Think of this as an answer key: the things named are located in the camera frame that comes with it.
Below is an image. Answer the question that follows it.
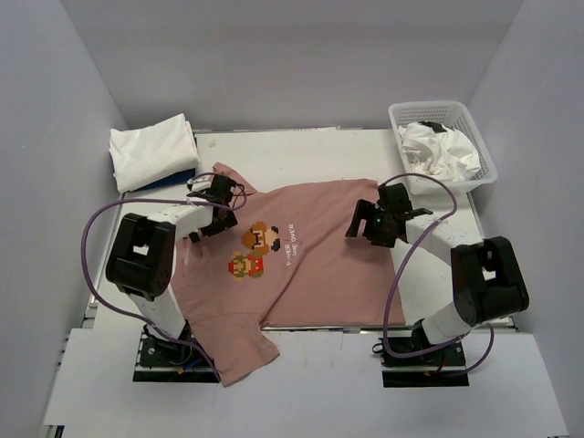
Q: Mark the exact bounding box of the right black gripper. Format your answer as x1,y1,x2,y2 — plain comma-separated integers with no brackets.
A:
347,199,397,248

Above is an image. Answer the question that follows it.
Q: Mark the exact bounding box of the pink printed t-shirt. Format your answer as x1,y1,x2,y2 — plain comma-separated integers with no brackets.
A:
172,179,405,386

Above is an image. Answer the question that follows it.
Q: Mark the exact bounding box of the white printed t-shirt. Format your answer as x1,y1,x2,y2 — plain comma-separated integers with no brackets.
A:
398,121,481,183

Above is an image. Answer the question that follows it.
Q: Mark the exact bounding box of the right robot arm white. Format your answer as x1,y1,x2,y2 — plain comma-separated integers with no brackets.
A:
346,183,529,364

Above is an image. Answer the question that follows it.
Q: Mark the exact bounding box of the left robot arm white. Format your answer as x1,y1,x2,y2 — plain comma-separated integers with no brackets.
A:
106,172,245,364

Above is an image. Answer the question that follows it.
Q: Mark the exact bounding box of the folded blue t-shirt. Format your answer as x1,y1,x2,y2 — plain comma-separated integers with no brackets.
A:
136,169,196,192

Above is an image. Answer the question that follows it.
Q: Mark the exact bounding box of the folded white t-shirt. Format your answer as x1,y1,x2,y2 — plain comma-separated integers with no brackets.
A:
109,113,200,193

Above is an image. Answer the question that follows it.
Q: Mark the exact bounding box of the white plastic basket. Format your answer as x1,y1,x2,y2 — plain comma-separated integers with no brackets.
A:
388,100,497,195

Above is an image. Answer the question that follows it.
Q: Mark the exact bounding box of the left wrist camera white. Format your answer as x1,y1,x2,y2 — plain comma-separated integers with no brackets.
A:
186,176,213,193

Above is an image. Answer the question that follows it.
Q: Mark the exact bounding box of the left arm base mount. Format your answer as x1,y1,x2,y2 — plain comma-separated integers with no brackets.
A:
132,325,220,383

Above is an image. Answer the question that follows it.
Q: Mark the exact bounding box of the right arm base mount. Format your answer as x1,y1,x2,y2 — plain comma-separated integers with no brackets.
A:
371,320,469,389

